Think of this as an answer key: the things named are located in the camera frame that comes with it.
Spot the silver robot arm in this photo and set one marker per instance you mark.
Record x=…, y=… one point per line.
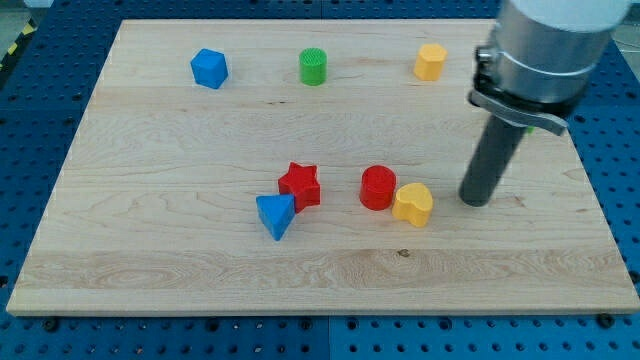
x=531, y=73

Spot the yellow hexagon block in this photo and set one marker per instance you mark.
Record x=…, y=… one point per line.
x=429, y=62

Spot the yellow heart block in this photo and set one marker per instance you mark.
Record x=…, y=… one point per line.
x=414, y=204

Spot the green cylinder block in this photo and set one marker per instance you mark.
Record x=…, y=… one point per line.
x=313, y=66

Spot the blue cube block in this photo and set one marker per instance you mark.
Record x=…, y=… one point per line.
x=209, y=68

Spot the red star block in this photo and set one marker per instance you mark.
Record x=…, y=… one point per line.
x=301, y=182

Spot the blue triangle block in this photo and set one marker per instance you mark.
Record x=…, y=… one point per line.
x=276, y=212

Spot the wooden board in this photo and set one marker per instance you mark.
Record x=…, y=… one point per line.
x=154, y=212

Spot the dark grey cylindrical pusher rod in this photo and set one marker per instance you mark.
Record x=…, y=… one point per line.
x=493, y=153

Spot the red cylinder block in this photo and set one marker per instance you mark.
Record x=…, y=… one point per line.
x=378, y=184

